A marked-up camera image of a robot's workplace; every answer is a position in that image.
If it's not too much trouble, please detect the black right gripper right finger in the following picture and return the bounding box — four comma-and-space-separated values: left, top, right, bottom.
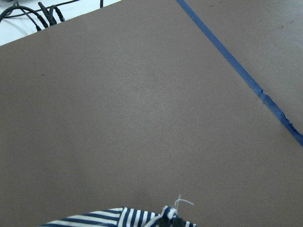
173, 218, 183, 227

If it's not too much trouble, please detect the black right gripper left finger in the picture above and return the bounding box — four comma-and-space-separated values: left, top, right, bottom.
158, 218, 169, 227

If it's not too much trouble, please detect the navy white striped polo shirt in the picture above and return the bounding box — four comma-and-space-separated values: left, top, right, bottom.
41, 197, 197, 227

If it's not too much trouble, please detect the black cable bundle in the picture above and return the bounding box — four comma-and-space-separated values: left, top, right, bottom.
0, 0, 105, 31

